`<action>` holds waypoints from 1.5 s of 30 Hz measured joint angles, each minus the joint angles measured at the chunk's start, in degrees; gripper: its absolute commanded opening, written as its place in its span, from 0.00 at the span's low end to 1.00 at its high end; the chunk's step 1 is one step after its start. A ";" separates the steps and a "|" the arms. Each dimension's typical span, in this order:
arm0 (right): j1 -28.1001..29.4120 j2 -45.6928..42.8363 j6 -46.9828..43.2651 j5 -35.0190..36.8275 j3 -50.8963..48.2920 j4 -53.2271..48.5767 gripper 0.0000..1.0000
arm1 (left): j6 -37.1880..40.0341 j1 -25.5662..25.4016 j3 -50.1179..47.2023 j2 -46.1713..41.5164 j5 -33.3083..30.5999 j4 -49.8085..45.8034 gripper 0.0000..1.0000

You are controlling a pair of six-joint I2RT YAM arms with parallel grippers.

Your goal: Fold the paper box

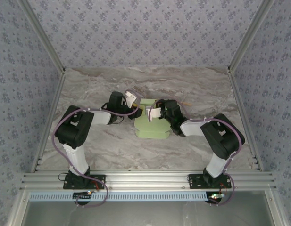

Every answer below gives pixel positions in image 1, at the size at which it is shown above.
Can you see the aluminium mounting rail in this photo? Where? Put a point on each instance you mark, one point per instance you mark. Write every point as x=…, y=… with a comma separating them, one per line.
x=145, y=180

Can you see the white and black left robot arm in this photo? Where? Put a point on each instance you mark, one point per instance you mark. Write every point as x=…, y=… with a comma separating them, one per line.
x=75, y=157

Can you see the light green paper box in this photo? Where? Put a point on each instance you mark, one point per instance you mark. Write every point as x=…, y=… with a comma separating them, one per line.
x=151, y=128

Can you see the aluminium frame bar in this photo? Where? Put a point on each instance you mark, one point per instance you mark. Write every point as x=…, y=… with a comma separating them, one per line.
x=275, y=212
x=18, y=212

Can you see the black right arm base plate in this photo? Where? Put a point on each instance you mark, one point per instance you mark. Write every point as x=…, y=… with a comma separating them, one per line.
x=194, y=181

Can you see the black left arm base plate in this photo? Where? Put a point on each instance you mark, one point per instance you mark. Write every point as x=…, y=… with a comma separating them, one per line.
x=98, y=181

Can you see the grey metal panel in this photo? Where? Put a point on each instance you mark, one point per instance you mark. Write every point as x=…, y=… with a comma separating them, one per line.
x=145, y=214

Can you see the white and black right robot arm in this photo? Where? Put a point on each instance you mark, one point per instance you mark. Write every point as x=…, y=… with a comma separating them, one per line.
x=216, y=164

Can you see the small black circuit board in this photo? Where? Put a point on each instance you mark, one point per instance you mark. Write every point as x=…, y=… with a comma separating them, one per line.
x=216, y=196
x=81, y=195

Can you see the aluminium frame post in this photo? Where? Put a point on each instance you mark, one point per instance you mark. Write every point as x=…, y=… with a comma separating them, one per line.
x=41, y=35
x=251, y=35

